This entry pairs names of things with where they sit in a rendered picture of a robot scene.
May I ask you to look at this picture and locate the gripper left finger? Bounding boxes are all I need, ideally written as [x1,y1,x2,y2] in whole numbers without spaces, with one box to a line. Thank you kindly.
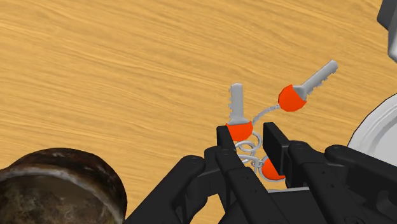
[125,125,290,224]

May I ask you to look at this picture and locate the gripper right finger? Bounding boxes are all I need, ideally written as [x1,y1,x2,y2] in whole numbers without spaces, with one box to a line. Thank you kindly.
[263,122,397,224]

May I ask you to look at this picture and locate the orange-headed keys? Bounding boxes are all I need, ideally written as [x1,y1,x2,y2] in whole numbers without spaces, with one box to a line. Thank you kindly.
[225,59,339,183]

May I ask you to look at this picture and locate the white plate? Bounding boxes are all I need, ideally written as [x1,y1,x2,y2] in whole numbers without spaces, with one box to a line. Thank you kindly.
[346,93,397,160]

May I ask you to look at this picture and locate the rusty brown bowl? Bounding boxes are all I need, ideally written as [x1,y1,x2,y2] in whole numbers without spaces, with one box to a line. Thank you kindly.
[0,147,129,224]

